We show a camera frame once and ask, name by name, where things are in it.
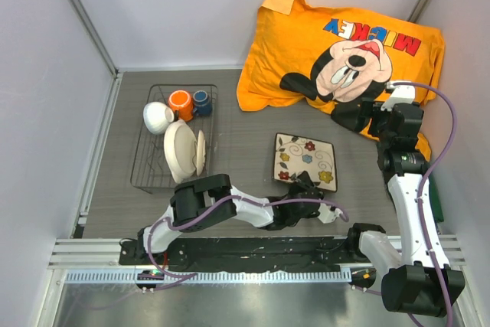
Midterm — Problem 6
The square floral plate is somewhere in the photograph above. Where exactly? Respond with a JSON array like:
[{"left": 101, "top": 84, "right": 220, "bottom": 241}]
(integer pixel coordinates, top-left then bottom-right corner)
[{"left": 273, "top": 132, "right": 338, "bottom": 192}]

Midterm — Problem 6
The blue mug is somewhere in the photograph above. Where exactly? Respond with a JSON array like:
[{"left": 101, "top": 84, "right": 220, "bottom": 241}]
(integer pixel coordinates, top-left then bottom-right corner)
[{"left": 192, "top": 90, "right": 212, "bottom": 116}]

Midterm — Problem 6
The white ribbed bowl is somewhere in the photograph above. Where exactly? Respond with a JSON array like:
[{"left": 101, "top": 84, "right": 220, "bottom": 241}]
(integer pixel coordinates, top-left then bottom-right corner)
[{"left": 143, "top": 101, "right": 175, "bottom": 135}]

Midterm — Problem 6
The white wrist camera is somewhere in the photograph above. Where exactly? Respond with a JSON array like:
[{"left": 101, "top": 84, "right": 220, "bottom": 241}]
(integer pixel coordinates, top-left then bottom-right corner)
[
  {"left": 381, "top": 80, "right": 416, "bottom": 111},
  {"left": 317, "top": 203, "right": 343, "bottom": 224}
]

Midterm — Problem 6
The orange mug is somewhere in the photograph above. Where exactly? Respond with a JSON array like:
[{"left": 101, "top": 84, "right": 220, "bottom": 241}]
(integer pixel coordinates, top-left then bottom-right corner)
[{"left": 168, "top": 90, "right": 194, "bottom": 122}]

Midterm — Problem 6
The aluminium frame rail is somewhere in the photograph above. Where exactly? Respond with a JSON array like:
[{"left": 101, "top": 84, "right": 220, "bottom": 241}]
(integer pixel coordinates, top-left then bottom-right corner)
[{"left": 48, "top": 234, "right": 466, "bottom": 269}]

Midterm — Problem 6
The large white oval dish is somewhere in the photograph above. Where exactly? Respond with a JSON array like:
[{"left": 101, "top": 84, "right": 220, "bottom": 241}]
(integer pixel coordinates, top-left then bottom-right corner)
[{"left": 164, "top": 119, "right": 198, "bottom": 184}]

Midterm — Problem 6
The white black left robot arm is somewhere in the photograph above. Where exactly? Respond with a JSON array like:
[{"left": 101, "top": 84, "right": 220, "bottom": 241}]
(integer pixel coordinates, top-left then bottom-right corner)
[{"left": 136, "top": 172, "right": 325, "bottom": 265}]

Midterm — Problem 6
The white slotted cable duct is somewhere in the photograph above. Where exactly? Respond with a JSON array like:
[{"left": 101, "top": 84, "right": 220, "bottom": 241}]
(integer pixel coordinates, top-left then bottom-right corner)
[{"left": 65, "top": 268, "right": 351, "bottom": 284}]

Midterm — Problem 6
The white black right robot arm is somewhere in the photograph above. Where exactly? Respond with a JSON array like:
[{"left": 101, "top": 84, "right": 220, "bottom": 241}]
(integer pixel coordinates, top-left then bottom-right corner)
[{"left": 345, "top": 100, "right": 466, "bottom": 318}]

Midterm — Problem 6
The small cream plate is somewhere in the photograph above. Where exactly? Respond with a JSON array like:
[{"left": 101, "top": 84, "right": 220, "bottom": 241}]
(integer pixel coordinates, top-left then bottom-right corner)
[{"left": 195, "top": 130, "right": 206, "bottom": 176}]

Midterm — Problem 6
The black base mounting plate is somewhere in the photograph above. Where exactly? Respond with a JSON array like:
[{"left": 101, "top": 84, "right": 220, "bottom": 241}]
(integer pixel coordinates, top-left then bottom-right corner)
[{"left": 119, "top": 235, "right": 378, "bottom": 273}]

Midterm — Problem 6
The black wire dish rack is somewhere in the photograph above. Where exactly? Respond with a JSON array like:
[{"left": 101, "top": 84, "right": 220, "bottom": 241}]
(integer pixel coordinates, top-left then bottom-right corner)
[{"left": 130, "top": 84, "right": 218, "bottom": 194}]

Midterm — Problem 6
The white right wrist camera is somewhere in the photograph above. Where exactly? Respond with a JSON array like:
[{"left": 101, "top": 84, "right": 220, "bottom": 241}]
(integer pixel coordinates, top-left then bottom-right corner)
[{"left": 381, "top": 80, "right": 416, "bottom": 111}]

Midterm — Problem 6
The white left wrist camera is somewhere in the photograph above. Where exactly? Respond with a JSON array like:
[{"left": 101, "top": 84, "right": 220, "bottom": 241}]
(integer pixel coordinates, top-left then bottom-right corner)
[{"left": 317, "top": 203, "right": 343, "bottom": 224}]

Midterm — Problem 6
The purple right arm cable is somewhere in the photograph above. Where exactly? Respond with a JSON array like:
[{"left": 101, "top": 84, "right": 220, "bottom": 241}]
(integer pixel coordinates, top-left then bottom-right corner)
[{"left": 359, "top": 80, "right": 459, "bottom": 327}]

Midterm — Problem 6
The orange Mickey pillow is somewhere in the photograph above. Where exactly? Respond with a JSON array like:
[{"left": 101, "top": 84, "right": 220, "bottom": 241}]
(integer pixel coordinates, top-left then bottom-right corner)
[{"left": 236, "top": 0, "right": 446, "bottom": 159}]

